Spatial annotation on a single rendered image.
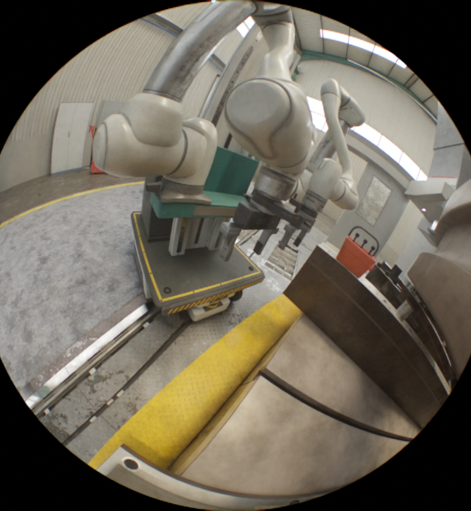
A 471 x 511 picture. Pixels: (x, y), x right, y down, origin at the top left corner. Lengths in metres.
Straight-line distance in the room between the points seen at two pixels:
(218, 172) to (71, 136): 4.90
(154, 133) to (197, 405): 1.01
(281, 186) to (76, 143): 5.24
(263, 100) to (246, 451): 0.78
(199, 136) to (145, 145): 0.18
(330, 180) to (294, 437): 0.95
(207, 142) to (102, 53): 6.21
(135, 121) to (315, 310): 1.06
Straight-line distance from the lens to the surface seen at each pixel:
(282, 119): 0.18
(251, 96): 0.19
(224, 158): 0.74
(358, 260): 0.84
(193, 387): 0.91
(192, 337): 0.98
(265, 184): 0.36
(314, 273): 0.89
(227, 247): 0.39
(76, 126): 5.34
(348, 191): 0.70
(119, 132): 0.35
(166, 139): 0.39
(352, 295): 0.89
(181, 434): 0.92
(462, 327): 0.82
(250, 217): 0.35
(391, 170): 4.07
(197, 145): 0.48
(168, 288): 0.75
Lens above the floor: 0.90
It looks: 32 degrees down
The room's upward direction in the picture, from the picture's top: 24 degrees clockwise
